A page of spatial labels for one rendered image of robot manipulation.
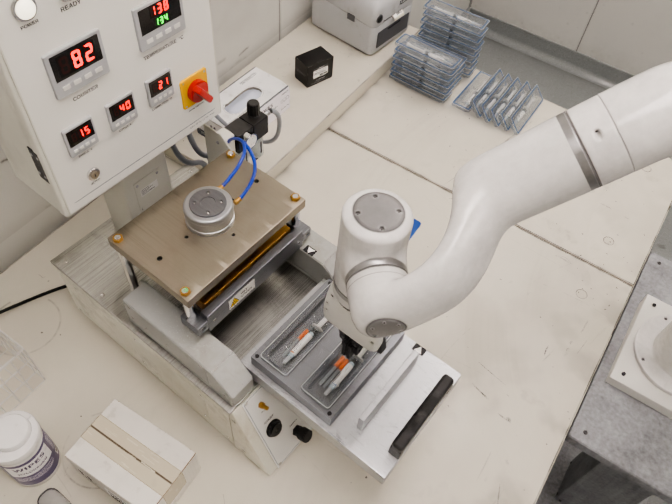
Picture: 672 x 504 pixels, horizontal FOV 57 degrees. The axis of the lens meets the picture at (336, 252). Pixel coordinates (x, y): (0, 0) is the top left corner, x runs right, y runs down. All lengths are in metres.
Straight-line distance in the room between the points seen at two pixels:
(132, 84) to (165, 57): 0.07
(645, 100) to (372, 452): 0.61
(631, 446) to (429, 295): 0.79
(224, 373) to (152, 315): 0.16
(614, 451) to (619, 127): 0.82
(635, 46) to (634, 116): 2.70
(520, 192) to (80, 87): 0.57
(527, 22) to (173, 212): 2.70
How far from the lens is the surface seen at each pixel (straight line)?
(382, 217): 0.71
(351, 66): 1.86
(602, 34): 3.39
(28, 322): 1.43
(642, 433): 1.41
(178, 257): 0.99
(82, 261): 1.25
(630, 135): 0.68
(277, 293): 1.15
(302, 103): 1.72
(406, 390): 1.04
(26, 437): 1.15
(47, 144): 0.92
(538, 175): 0.68
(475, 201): 0.68
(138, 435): 1.16
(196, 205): 1.00
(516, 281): 1.48
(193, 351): 1.03
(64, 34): 0.87
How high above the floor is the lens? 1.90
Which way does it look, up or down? 53 degrees down
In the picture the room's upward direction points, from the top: 7 degrees clockwise
